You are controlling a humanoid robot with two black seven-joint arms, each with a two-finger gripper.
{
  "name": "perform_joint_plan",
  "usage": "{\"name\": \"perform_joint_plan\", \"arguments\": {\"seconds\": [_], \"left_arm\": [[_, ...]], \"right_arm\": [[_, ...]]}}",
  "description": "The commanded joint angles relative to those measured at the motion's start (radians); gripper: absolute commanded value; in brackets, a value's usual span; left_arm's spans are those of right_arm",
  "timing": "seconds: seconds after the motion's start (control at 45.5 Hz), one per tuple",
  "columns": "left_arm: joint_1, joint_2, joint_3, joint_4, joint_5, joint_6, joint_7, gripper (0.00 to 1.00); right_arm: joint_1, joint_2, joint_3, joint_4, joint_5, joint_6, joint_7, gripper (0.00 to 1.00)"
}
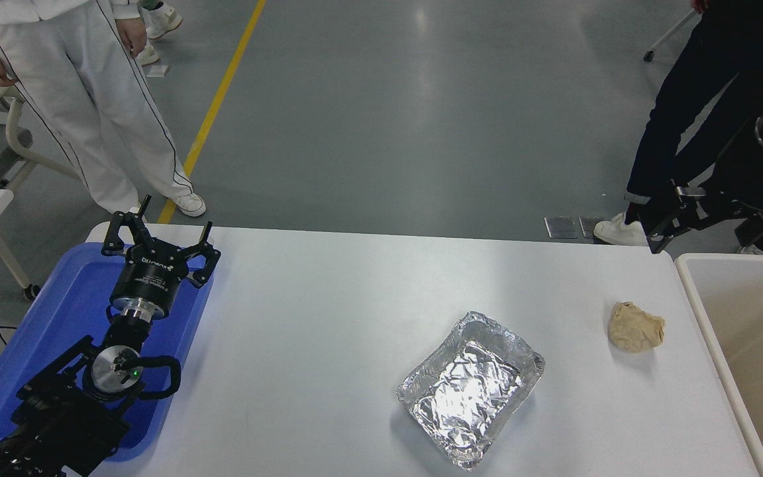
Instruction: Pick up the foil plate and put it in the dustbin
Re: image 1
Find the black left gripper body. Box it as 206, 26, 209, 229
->
110, 244, 191, 315

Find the silver foil tray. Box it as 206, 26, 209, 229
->
396, 311, 546, 470

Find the person's left hand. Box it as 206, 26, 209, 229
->
115, 18, 148, 59

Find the blue plastic tray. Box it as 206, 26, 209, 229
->
0, 242, 217, 463

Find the crumpled tan paper ball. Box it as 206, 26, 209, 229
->
607, 301, 666, 353

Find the white wheeled office chair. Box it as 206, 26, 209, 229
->
643, 8, 699, 62

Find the large pale bin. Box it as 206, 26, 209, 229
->
675, 253, 763, 477

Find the white frame chair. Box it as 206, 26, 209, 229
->
0, 85, 84, 193

